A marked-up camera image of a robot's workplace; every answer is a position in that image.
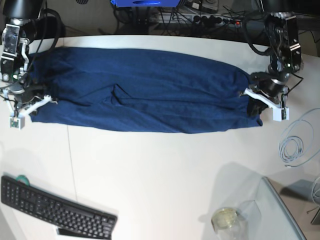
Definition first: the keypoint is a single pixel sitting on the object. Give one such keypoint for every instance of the black computer keyboard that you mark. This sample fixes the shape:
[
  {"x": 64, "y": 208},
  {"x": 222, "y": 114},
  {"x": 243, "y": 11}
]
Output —
[{"x": 72, "y": 217}]

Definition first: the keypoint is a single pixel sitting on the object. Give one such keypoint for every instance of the green tape roll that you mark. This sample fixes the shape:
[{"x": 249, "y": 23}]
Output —
[{"x": 23, "y": 179}]

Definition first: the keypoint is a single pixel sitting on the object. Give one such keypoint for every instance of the white camera bracket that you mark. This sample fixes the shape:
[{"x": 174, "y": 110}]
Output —
[
  {"x": 280, "y": 111},
  {"x": 22, "y": 105}
]

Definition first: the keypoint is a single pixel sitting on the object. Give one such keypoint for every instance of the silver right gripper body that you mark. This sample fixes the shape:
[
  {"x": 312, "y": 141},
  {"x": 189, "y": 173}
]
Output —
[{"x": 15, "y": 62}]

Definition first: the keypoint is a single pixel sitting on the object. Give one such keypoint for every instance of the dark blue t-shirt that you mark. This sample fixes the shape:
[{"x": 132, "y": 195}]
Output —
[{"x": 141, "y": 90}]

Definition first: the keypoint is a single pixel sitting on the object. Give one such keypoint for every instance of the blue box with hole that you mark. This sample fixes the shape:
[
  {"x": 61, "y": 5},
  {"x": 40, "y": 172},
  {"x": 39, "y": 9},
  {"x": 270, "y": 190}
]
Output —
[{"x": 145, "y": 3}]

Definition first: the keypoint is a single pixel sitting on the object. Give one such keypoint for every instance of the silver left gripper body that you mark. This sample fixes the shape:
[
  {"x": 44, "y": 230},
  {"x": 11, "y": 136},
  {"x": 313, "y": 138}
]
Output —
[{"x": 286, "y": 58}]

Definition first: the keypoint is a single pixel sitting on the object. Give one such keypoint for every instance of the clear glass jar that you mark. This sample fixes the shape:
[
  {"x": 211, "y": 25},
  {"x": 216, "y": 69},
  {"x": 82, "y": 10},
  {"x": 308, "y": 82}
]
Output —
[{"x": 237, "y": 223}]

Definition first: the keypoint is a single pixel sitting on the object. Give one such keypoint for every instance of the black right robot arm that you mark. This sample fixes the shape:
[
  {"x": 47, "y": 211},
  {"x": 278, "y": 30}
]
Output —
[{"x": 23, "y": 9}]

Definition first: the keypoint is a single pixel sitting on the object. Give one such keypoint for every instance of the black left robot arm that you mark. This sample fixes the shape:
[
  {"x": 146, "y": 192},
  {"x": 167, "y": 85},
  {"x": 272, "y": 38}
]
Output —
[{"x": 266, "y": 7}]

